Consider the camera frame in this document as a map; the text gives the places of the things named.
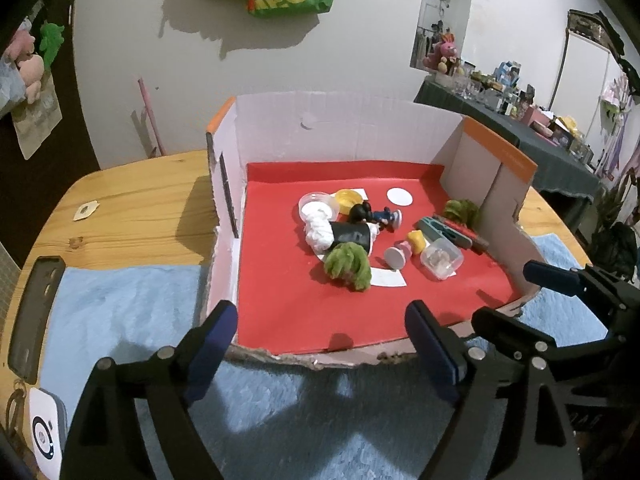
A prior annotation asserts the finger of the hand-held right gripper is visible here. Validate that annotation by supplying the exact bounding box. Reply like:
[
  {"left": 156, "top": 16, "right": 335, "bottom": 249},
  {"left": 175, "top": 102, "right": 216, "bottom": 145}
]
[
  {"left": 523, "top": 259, "right": 640, "bottom": 332},
  {"left": 471, "top": 308, "right": 617, "bottom": 402}
]

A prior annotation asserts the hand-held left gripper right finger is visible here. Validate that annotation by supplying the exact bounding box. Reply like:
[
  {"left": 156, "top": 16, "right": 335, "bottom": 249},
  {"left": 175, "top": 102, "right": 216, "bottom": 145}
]
[{"left": 404, "top": 299, "right": 583, "bottom": 480}]

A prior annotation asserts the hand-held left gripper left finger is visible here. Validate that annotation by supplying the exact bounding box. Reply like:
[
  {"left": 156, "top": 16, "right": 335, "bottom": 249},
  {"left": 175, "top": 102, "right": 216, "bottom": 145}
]
[{"left": 60, "top": 300, "right": 239, "bottom": 480}]

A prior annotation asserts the red cylinder stick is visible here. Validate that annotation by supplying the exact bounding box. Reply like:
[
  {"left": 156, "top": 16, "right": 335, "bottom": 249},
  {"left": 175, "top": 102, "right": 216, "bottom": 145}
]
[{"left": 462, "top": 227, "right": 491, "bottom": 256}]

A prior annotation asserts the clear plastic capsule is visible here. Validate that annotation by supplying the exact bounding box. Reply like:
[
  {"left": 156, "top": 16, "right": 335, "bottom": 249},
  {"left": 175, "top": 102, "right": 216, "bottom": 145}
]
[{"left": 420, "top": 237, "right": 463, "bottom": 280}]

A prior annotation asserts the orange cardboard box red floor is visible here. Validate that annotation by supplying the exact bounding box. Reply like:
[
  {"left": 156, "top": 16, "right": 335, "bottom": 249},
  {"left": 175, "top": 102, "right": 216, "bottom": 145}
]
[{"left": 200, "top": 91, "right": 538, "bottom": 371}]

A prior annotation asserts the green fuzzy ball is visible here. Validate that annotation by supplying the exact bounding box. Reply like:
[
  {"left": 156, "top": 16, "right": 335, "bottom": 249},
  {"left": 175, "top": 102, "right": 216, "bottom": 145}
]
[
  {"left": 442, "top": 199, "right": 482, "bottom": 226},
  {"left": 322, "top": 241, "right": 373, "bottom": 292}
]

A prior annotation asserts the teal clothespin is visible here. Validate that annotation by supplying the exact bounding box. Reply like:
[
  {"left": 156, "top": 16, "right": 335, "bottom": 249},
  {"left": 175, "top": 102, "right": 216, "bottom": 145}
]
[{"left": 415, "top": 215, "right": 473, "bottom": 250}]

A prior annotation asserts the blonde doll figurine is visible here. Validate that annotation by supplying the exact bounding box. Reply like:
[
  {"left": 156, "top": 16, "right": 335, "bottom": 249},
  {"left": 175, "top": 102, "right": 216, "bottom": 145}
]
[{"left": 384, "top": 230, "right": 427, "bottom": 269}]

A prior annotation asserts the black and white figurine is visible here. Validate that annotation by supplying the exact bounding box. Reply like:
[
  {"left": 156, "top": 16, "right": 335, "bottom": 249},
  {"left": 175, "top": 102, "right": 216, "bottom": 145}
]
[{"left": 305, "top": 212, "right": 376, "bottom": 256}]

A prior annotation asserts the dark-haired doll figurine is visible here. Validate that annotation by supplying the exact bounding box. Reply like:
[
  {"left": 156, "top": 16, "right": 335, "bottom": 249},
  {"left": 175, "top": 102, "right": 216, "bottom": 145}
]
[{"left": 347, "top": 201, "right": 403, "bottom": 233}]

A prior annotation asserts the clear plastic lid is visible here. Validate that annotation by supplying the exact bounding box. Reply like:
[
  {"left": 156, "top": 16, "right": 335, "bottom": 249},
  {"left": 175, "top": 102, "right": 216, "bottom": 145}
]
[{"left": 298, "top": 191, "right": 341, "bottom": 222}]

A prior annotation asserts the yellow bottle cap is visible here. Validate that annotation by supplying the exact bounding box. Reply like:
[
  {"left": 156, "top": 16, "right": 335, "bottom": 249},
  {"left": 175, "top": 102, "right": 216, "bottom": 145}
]
[{"left": 332, "top": 187, "right": 368, "bottom": 213}]

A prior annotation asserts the dark green plant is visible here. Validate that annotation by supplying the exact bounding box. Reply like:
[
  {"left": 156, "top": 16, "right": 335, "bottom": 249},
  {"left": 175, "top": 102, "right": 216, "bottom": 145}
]
[{"left": 592, "top": 170, "right": 640, "bottom": 231}]

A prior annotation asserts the light blue fluffy mat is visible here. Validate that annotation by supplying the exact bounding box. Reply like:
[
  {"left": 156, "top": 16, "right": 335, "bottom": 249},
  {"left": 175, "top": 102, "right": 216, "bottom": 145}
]
[{"left": 37, "top": 232, "right": 608, "bottom": 480}]

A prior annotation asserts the table with dark cloth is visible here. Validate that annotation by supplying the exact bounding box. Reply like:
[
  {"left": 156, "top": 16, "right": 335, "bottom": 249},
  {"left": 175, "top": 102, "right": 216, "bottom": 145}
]
[{"left": 415, "top": 77, "right": 608, "bottom": 196}]

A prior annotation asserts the white square device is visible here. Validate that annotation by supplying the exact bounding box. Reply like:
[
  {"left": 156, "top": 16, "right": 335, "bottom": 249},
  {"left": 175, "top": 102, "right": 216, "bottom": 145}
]
[{"left": 27, "top": 387, "right": 68, "bottom": 478}]

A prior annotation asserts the row of assorted trinkets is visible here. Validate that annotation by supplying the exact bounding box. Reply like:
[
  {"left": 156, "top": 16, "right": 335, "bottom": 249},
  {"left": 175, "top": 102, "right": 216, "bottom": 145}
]
[{"left": 462, "top": 60, "right": 596, "bottom": 161}]

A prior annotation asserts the white fabric wardrobe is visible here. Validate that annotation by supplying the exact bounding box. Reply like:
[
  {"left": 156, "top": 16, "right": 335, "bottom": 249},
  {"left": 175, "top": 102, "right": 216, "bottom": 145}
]
[{"left": 550, "top": 9, "right": 626, "bottom": 126}]

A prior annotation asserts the pink stick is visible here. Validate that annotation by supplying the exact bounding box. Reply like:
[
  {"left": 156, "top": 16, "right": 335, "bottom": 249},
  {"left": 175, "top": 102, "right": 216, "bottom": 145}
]
[{"left": 137, "top": 77, "right": 166, "bottom": 157}]

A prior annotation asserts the beige hanging bag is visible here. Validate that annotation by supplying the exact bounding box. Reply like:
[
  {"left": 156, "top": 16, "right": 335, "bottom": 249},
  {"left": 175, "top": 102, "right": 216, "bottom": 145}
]
[{"left": 12, "top": 72, "right": 63, "bottom": 161}]

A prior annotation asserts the pink plush toy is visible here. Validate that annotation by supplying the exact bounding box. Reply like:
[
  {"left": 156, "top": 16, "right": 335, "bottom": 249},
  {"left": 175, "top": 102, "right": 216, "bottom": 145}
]
[{"left": 5, "top": 30, "right": 46, "bottom": 106}]

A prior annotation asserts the green plush toy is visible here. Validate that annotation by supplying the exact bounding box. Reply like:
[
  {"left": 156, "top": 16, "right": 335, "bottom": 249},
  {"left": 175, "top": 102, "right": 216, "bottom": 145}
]
[{"left": 39, "top": 21, "right": 66, "bottom": 72}]

